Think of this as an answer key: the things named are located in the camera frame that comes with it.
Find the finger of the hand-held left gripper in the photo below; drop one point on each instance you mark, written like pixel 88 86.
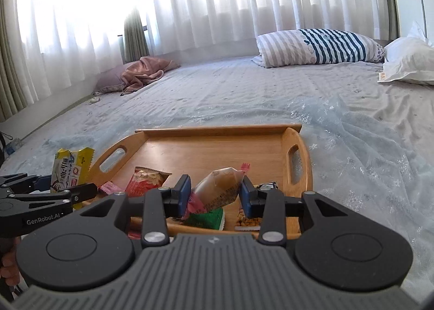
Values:
pixel 81 191
pixel 42 184

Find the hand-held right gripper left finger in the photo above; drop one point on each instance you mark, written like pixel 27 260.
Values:
pixel 185 194

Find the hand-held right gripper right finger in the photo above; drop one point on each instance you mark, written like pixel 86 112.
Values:
pixel 245 198

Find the yellow wafer packet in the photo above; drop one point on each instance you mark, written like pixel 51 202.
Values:
pixel 67 171

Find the brown peanut packet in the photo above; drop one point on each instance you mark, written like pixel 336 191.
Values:
pixel 247 223

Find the pink snack packet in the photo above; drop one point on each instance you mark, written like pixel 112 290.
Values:
pixel 217 188

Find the green snack packet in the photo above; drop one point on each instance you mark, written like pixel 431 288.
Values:
pixel 206 218

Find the large red snack packet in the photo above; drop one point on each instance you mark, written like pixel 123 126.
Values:
pixel 145 181

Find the wooden tray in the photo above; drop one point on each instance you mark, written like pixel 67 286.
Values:
pixel 210 154

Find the person's left hand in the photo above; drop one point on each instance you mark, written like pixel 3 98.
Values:
pixel 10 267

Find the blue white crumpled wrapper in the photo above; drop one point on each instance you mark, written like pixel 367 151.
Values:
pixel 13 146

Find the small pale object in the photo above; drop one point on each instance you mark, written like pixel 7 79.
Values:
pixel 93 100

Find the purple pillow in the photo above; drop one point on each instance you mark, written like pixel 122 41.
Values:
pixel 108 81

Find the light blue snowflake bedsheet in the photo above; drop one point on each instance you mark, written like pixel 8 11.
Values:
pixel 356 160

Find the pink crumpled cloth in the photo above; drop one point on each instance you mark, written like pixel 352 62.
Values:
pixel 145 71

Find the blue grey striped pillow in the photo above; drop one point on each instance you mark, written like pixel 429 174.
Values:
pixel 305 47

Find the white pillow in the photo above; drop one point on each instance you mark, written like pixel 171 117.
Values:
pixel 410 59

